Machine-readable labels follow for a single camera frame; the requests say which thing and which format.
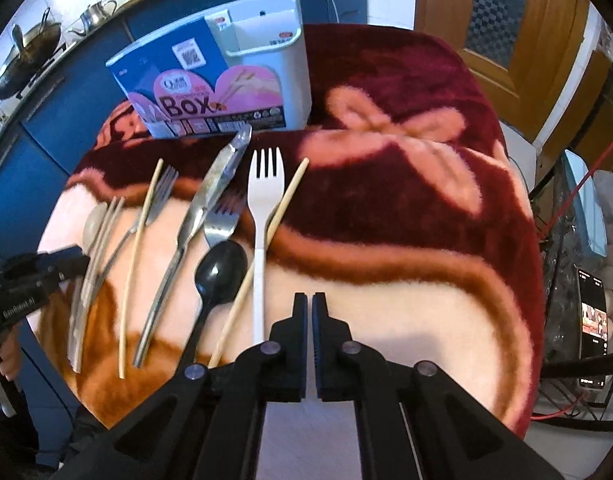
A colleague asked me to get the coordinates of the black plastic spoon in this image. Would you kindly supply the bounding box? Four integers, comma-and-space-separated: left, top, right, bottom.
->
175, 240, 248, 374

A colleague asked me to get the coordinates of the wooden door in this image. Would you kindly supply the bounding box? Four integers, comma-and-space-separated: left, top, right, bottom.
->
415, 0, 591, 141

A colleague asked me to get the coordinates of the steel kettle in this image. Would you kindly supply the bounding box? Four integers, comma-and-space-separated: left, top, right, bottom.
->
69, 0, 118, 38

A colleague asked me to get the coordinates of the beige plastic spoon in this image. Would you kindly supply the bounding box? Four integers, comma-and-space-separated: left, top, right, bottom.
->
83, 203, 108, 255

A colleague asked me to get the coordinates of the steel fork short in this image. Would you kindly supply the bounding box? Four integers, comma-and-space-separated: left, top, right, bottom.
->
203, 192, 247, 248

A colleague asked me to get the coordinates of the smartphone on stand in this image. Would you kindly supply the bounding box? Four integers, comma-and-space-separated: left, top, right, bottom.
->
576, 268, 609, 360

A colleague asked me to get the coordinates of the light blue tray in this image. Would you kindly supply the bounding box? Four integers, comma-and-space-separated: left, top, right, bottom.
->
563, 150, 608, 259

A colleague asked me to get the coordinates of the white plastic fork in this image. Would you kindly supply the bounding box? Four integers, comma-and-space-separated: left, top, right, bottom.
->
247, 148, 285, 344

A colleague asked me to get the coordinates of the steel fork thin handle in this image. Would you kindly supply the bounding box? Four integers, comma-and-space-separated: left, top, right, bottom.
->
88, 164, 180, 306

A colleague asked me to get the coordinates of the white utensil holder box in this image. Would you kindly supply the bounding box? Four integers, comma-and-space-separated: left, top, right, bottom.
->
106, 0, 312, 139

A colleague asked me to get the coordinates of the bamboo chopstick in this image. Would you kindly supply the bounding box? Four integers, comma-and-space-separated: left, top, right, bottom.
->
209, 158, 309, 368
118, 158, 163, 380

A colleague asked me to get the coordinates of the person's hand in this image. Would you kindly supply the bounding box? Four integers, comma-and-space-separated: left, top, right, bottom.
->
0, 324, 22, 382

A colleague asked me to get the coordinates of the steel table knife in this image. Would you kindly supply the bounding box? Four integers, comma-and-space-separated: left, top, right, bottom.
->
133, 122, 252, 368

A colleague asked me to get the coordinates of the black wok with ladle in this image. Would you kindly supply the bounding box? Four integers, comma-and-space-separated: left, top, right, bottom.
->
0, 8, 61, 101

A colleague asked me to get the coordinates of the red cable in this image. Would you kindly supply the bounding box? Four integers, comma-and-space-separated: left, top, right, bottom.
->
529, 127, 613, 421

